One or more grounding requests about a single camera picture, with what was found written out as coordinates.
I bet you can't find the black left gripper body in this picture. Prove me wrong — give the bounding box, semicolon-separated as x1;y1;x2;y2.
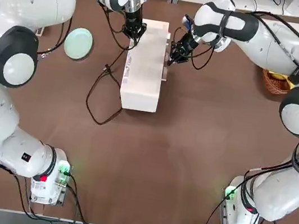
122;6;146;33

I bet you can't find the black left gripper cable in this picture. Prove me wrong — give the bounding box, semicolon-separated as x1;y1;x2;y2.
93;1;140;51

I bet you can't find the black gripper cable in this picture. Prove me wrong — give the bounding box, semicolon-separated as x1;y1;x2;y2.
170;26;222;72
93;1;140;51

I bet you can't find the white toaster oven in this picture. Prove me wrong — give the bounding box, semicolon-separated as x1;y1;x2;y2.
117;16;173;115

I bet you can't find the oven door with glass window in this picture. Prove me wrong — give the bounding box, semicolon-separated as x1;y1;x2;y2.
160;51;173;83

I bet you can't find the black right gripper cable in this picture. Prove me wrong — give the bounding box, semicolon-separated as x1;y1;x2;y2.
170;26;222;72

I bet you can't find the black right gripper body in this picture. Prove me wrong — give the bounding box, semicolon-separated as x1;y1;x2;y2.
175;31;201;56

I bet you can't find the black oven power cord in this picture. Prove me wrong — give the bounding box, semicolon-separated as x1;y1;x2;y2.
83;43;134;129

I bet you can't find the brown oval wicker basket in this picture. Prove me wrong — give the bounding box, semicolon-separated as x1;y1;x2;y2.
259;67;297;98

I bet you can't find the black left base cable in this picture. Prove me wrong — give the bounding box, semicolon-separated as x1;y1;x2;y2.
59;172;105;224

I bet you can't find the yellow banana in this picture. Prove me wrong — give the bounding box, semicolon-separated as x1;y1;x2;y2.
267;70;291;81

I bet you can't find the pale green round plate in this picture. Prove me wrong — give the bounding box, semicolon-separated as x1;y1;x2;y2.
62;25;96;63

